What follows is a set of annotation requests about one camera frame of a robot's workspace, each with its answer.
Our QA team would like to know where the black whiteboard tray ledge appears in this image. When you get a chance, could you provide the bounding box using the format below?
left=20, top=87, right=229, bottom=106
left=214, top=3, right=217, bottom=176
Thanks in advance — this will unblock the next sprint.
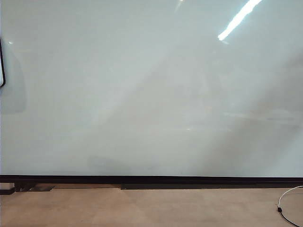
left=120, top=183, right=303, bottom=191

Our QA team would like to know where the white panel with black edge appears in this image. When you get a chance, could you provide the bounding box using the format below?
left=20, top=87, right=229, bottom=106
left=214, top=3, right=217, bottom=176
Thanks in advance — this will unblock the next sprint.
left=0, top=37, right=6, bottom=87

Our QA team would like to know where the white glass whiteboard black frame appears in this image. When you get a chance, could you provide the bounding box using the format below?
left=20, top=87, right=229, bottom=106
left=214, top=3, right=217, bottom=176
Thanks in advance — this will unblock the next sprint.
left=0, top=0, right=303, bottom=184

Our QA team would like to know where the dark flat floor bracket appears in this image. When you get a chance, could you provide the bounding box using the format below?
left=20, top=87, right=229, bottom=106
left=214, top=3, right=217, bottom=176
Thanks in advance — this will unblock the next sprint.
left=14, top=185, right=56, bottom=192

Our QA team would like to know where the white cable with black switch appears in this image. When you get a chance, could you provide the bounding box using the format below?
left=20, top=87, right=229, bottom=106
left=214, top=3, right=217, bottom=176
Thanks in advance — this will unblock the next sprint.
left=276, top=185, right=303, bottom=225

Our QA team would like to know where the black metal frame foot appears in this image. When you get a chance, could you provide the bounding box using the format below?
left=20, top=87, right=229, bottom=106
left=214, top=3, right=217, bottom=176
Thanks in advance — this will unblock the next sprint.
left=0, top=182, right=16, bottom=195

